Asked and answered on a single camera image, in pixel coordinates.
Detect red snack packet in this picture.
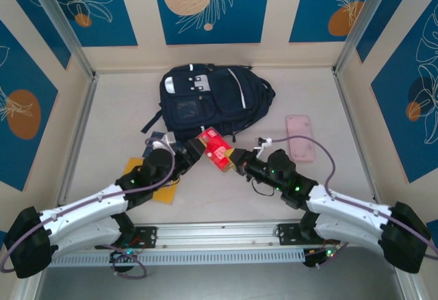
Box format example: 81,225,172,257
196,127,237,174

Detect yellow book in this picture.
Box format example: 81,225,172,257
123,157,177,206

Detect navy book with white lines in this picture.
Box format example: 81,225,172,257
143,130,188,159

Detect navy blue student backpack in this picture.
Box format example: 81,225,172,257
142,62,276,143

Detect black controller board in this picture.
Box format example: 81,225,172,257
302,247,338,268
109,249,138,273

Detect thin black wire loop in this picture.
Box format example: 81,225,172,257
250,176,274,197

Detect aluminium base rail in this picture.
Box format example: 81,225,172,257
133,218,309,251

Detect aluminium floor rail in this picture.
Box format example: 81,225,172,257
332,68,386,218
15,73,100,300

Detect grey slotted cable duct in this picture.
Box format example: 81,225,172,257
43,248,305,267

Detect aluminium frame post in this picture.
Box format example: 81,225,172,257
333,0,420,75
25,0,96,79

